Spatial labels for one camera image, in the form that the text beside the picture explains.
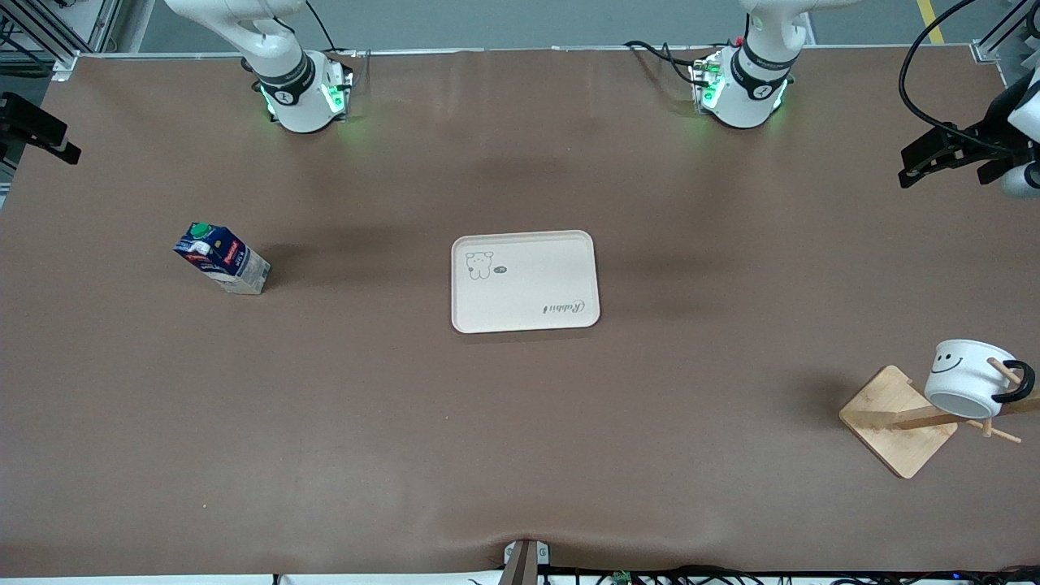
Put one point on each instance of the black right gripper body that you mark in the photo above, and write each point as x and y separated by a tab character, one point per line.
24	120

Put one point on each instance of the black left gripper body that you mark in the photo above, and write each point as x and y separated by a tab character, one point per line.
986	136

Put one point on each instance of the blue milk carton green cap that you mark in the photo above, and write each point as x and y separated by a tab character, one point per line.
231	268

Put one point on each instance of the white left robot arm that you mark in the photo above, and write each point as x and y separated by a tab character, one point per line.
747	97

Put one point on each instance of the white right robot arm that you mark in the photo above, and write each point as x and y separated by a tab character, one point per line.
292	97

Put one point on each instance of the wooden cup rack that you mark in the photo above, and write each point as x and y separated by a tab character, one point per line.
894	422

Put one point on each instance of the cream rectangular tray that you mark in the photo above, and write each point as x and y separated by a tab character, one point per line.
528	292

